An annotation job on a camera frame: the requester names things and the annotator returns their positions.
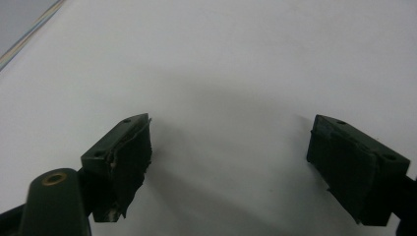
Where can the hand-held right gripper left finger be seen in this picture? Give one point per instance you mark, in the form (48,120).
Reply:
(126,157)

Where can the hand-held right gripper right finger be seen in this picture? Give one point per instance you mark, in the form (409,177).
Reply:
(350,170)

